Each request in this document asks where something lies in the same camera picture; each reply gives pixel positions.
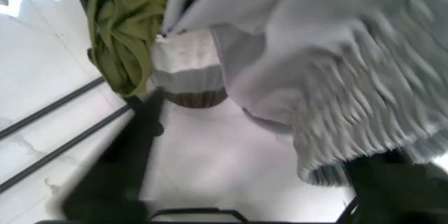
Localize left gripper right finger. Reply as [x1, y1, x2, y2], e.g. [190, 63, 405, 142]
[344, 149, 448, 224]

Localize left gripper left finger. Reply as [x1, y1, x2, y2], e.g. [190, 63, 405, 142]
[62, 90, 165, 221]

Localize pale grey shorts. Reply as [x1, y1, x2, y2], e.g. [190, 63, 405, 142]
[161, 0, 448, 187]

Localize black clothes rack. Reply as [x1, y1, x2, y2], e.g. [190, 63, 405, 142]
[0, 0, 141, 194]

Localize white laundry basket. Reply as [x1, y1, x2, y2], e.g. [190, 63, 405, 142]
[149, 0, 229, 109]

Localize green garment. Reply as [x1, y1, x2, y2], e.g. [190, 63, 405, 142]
[86, 0, 169, 99]

